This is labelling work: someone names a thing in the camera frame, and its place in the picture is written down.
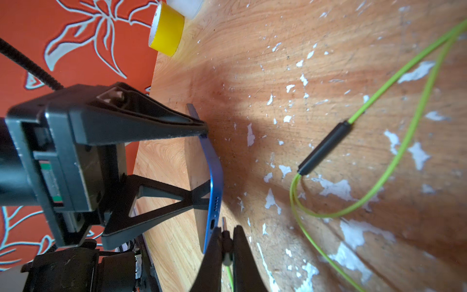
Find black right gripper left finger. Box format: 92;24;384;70
190;227;223;292

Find clear tape roll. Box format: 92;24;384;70
166;0;204;19

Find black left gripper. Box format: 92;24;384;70
0;82;212;251

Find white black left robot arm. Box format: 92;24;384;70
1;41;213;292

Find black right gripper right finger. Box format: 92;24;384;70
232;225;267;292

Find blue smartphone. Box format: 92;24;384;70
185;103;225;254

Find yellow tape roll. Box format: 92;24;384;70
148;2;185;57

